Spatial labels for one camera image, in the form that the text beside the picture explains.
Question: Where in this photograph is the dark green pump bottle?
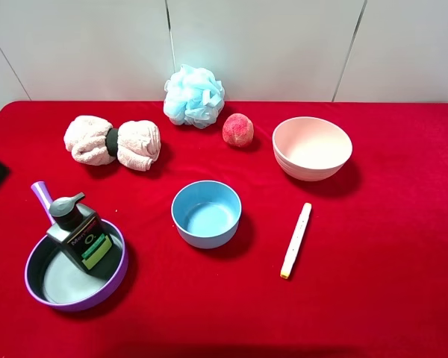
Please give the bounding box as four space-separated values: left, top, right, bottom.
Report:
47 192 113 274

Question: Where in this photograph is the pink rolled towel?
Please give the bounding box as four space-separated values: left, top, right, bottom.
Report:
63 115 161 172

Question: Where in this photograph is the purple frying pan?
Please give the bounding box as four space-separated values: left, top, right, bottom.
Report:
24 181 128 312

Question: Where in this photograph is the light blue bath loofah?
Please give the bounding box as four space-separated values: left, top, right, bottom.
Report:
164 64 225 129

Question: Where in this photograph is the blue plastic bowl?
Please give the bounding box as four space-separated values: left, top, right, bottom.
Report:
171 180 242 249

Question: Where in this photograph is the red peach fruit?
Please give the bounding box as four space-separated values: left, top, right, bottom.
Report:
223 113 254 148

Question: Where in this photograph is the white yellow-capped marker pen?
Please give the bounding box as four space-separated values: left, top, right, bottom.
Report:
280 203 312 279

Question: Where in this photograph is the pink ribbed bowl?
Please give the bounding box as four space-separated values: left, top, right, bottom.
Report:
272 116 353 182

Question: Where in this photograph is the red velvet tablecloth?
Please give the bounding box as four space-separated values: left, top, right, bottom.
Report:
0 101 448 357

